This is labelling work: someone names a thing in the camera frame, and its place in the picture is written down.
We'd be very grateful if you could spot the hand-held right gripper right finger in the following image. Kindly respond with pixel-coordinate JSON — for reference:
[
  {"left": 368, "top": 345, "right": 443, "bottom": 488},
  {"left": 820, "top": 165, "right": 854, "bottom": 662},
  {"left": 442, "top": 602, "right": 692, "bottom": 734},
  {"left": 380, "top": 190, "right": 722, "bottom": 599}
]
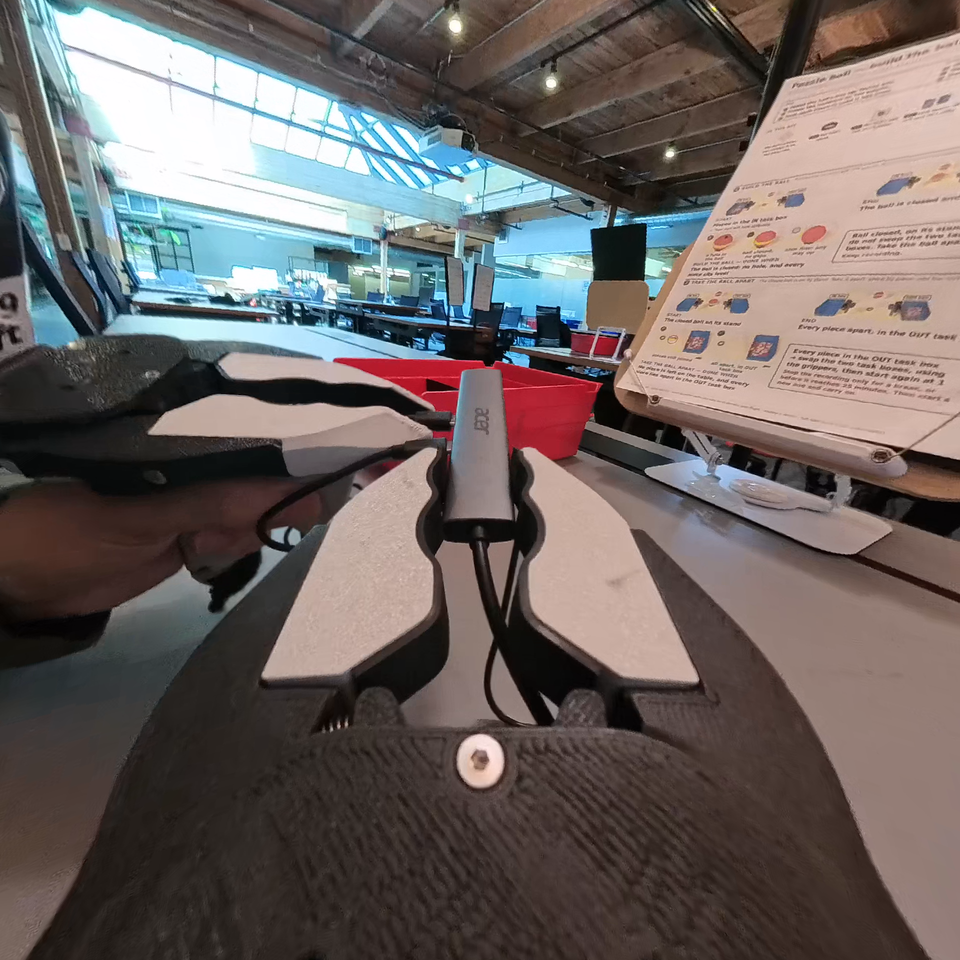
[{"left": 513, "top": 447, "right": 704, "bottom": 726}]

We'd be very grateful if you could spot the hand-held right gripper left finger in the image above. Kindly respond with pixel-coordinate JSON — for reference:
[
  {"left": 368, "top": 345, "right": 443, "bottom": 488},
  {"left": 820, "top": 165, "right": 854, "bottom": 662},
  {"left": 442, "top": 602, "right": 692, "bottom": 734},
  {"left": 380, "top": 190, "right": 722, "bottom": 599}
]
[{"left": 260, "top": 446, "right": 451, "bottom": 706}]

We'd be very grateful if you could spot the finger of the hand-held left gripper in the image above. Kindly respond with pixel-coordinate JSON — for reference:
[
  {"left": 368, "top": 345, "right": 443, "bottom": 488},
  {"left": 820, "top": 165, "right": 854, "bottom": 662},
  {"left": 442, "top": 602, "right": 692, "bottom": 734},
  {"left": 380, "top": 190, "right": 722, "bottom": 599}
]
[
  {"left": 216, "top": 352, "right": 436, "bottom": 419},
  {"left": 148, "top": 395, "right": 435, "bottom": 481}
]

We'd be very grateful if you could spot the black usb hub cable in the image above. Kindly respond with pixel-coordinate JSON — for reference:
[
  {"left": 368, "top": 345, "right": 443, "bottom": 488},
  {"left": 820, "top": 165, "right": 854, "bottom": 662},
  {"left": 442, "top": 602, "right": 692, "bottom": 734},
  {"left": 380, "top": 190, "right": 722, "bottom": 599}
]
[{"left": 468, "top": 525, "right": 556, "bottom": 729}]

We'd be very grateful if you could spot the black usb-c cable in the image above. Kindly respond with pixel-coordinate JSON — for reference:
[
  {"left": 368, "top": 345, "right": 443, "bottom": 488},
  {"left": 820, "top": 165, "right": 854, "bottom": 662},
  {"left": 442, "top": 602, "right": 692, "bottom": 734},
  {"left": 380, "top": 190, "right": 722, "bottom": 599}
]
[{"left": 255, "top": 407, "right": 456, "bottom": 552}]

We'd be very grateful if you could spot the grey usb hub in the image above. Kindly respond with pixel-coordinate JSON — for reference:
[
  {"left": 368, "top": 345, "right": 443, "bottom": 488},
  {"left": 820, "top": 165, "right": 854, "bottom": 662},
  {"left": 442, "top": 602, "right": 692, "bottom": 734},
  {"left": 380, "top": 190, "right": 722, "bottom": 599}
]
[{"left": 442, "top": 367, "right": 519, "bottom": 543}]

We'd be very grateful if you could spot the person's left hand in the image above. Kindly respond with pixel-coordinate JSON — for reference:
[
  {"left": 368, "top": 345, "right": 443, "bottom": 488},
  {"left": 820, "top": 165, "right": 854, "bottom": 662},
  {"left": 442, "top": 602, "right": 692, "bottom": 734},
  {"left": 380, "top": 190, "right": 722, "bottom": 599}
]
[{"left": 0, "top": 478, "right": 333, "bottom": 625}]

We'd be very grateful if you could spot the red plastic bin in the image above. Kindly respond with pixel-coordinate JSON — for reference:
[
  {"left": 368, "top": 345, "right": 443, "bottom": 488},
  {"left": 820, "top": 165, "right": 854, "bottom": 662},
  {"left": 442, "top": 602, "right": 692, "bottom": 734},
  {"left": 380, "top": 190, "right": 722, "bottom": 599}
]
[{"left": 333, "top": 356, "right": 601, "bottom": 459}]

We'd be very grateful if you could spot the white ceiling projector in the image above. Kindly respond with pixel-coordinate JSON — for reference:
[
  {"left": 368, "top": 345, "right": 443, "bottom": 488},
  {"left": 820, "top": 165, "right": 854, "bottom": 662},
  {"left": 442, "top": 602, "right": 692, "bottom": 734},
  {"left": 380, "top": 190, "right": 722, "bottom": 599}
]
[{"left": 418, "top": 116, "right": 478, "bottom": 160}]

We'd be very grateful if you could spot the tan cardboard sheet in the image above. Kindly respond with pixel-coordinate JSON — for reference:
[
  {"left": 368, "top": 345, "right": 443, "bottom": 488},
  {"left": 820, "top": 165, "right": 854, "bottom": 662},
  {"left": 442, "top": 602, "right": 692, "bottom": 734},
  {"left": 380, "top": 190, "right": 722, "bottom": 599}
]
[{"left": 586, "top": 279, "right": 650, "bottom": 335}]

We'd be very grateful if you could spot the black upright panel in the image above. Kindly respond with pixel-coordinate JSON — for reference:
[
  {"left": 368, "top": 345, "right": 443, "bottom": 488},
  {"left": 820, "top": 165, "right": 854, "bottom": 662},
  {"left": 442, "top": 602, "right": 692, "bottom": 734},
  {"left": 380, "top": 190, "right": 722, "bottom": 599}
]
[{"left": 590, "top": 223, "right": 648, "bottom": 282}]

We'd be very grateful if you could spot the printed instruction sheet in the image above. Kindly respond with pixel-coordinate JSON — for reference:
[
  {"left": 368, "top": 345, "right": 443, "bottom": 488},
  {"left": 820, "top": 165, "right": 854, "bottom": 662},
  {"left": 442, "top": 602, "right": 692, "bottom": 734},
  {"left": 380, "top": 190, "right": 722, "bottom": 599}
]
[{"left": 637, "top": 30, "right": 960, "bottom": 459}]

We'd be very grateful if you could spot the black vertical pole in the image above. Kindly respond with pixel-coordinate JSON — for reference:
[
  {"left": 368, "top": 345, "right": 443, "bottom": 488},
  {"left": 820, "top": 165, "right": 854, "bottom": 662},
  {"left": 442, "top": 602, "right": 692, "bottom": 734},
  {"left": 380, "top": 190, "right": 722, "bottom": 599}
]
[{"left": 761, "top": 0, "right": 824, "bottom": 106}]

